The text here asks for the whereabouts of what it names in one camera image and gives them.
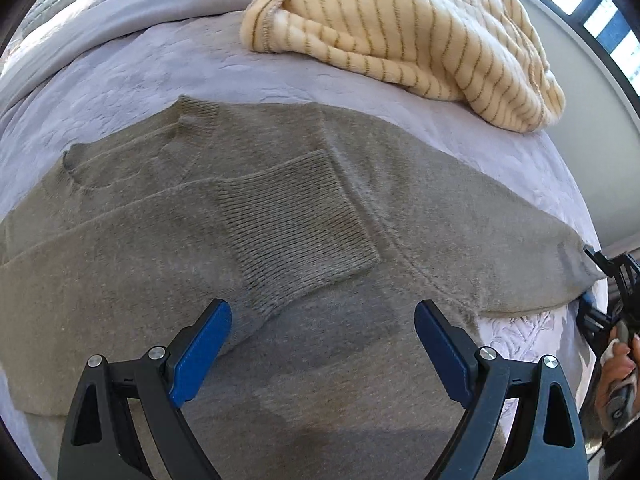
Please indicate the person's right hand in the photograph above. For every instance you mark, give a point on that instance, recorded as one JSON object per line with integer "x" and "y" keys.
{"x": 612, "y": 375}

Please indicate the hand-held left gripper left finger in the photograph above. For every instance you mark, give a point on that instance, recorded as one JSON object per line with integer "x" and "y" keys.
{"x": 200, "y": 355}

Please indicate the window with dark frame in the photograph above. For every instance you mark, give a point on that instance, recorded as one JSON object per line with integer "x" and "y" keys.
{"x": 595, "y": 5}

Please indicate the grey quilted pillow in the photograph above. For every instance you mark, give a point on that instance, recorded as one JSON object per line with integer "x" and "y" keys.
{"x": 65, "y": 0}

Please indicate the lavender embossed bedspread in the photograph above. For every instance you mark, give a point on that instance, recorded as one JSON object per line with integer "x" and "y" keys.
{"x": 125, "y": 75}

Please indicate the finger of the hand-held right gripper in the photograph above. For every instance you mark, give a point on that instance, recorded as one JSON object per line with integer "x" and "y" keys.
{"x": 592, "y": 312}
{"x": 597, "y": 260}

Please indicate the cream striped fleece garment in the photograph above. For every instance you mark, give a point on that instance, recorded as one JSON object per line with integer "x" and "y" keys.
{"x": 400, "y": 25}

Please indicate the olive grey knit sweater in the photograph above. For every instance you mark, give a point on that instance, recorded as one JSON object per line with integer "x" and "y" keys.
{"x": 310, "y": 220}

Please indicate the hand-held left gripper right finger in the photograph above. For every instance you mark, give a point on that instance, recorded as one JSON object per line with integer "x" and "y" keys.
{"x": 442, "y": 350}

